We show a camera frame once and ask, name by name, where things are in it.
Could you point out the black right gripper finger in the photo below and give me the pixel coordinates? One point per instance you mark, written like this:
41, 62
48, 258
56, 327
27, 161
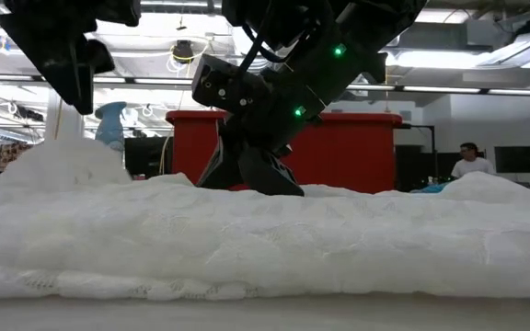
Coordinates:
269, 177
216, 170

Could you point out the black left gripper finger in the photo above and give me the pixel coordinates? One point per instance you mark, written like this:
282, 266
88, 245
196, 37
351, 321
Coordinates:
78, 92

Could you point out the blue cloth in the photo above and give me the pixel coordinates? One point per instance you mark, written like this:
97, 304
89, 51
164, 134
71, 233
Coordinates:
430, 188

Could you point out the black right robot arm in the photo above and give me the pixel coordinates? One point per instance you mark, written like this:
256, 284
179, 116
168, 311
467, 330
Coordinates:
361, 27

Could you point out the yellow wooden pole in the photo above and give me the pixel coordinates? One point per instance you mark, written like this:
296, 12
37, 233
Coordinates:
58, 126

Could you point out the blue spray bottle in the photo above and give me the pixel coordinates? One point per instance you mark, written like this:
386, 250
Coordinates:
111, 128

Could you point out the large red plastic bin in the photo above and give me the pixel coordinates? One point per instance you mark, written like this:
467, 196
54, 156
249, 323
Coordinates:
352, 151

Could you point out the brown patterned fabric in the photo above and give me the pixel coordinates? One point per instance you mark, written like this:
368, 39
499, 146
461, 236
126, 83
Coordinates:
9, 154

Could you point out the person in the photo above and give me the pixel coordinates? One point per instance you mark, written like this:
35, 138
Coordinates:
472, 166

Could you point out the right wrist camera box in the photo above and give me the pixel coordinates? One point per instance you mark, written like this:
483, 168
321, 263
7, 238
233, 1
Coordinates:
228, 87

